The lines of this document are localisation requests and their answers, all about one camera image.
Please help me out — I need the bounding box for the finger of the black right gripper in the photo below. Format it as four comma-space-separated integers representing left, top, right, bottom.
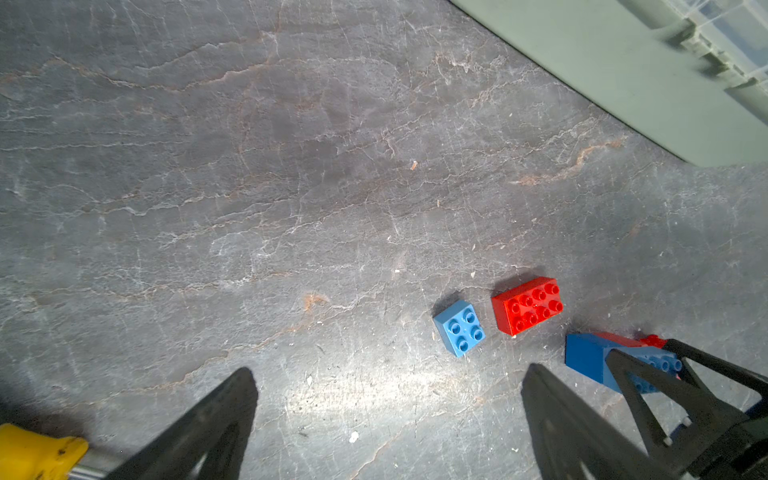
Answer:
606, 349, 749, 456
664, 339, 767, 408

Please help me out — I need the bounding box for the blue red lego assembly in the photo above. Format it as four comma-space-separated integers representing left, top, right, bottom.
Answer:
564, 331, 685, 395

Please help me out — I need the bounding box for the yellow handled screwdriver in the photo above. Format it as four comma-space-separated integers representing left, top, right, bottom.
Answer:
1, 423, 122, 480

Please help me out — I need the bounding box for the red long lego brick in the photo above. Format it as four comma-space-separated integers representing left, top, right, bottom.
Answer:
491, 277, 564, 336

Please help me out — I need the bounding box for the green plastic storage box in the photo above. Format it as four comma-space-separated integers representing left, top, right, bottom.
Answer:
460, 1, 767, 167

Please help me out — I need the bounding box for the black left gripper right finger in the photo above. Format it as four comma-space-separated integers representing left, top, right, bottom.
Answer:
522, 363, 660, 479

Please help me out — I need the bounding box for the light blue square lego brick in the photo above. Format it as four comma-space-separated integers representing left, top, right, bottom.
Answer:
434, 300, 485, 358

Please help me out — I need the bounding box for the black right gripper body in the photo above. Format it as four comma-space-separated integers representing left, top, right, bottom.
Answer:
687, 401, 767, 479

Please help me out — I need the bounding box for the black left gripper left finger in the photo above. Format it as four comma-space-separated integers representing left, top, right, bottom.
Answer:
107, 367, 258, 479

